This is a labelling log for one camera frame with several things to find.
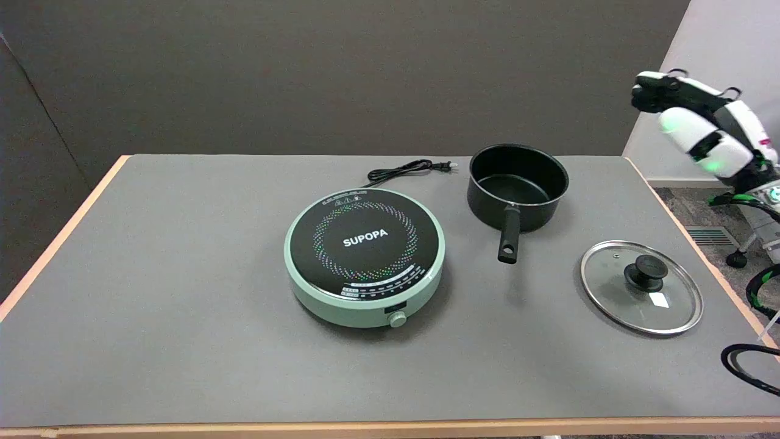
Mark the mint green induction cooker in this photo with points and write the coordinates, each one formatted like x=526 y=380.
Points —
x=364 y=244

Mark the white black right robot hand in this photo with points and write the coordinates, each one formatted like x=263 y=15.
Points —
x=701 y=134

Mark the glass pot lid black knob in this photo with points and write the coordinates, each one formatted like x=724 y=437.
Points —
x=615 y=286

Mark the grey floor vent grille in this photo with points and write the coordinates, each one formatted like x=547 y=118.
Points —
x=710 y=235

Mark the black caster wheel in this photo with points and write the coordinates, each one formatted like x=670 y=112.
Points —
x=737 y=259

